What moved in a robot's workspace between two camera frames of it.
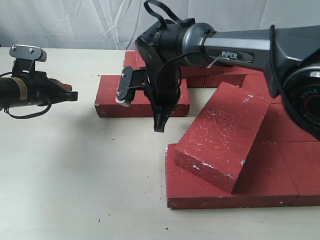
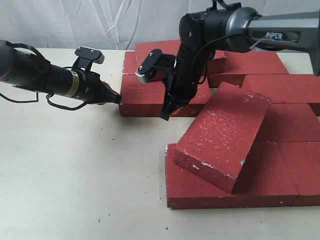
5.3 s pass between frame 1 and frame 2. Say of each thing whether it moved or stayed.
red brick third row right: stayed
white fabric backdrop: stayed
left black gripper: moved
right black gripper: moved
